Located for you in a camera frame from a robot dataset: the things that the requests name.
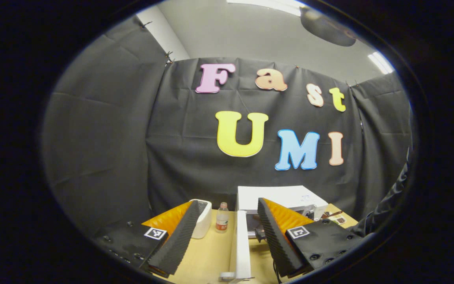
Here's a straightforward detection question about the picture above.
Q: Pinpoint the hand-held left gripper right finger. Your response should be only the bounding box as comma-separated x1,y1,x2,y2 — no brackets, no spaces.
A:
257,198,364,278

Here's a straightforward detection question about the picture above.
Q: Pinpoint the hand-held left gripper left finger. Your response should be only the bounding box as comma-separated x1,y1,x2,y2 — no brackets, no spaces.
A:
92,200,208,278

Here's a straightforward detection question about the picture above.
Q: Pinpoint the white microwave oven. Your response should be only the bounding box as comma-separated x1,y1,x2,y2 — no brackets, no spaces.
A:
219,185,329,282

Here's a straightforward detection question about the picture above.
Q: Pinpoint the white toaster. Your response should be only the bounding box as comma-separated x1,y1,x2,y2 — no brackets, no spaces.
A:
190,199,212,239

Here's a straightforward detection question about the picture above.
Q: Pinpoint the clear plastic bottle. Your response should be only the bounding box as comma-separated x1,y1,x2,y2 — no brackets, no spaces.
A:
215,202,230,234

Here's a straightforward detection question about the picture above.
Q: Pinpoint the black backdrop cloth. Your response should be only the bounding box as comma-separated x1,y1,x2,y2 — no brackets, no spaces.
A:
42,16,413,237

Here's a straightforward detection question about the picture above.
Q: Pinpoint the small ceiling light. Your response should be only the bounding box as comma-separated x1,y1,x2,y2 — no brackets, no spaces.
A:
368,51,394,75

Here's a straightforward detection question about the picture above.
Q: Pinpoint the dark round ceiling object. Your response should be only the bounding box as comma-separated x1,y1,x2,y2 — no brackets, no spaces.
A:
300,6,357,47

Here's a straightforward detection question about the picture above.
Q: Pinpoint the large ceiling light panel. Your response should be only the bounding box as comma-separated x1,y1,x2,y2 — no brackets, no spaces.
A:
227,0,307,16

